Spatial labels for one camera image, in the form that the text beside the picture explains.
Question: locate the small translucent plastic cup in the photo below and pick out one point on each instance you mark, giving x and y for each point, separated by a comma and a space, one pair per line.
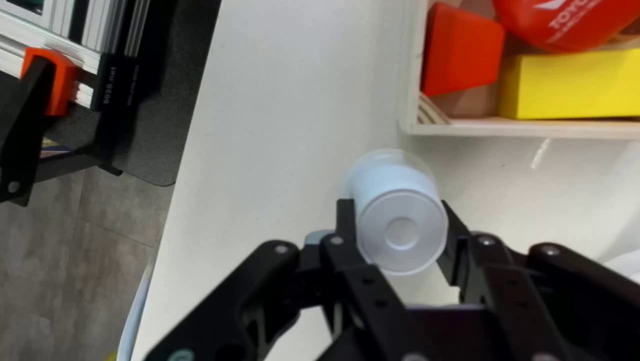
401, 220

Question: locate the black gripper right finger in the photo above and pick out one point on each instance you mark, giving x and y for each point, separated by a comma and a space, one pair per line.
548, 304

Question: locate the yellow block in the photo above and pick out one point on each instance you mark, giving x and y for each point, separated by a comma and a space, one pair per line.
589, 85

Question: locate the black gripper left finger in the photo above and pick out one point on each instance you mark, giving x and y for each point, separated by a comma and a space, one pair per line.
266, 293

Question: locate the wooden box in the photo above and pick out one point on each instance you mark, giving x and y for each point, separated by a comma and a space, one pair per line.
472, 113

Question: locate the red ball toy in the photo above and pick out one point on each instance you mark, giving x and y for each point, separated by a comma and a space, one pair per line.
567, 25

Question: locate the orange block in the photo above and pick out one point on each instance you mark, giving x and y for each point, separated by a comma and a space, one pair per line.
461, 50

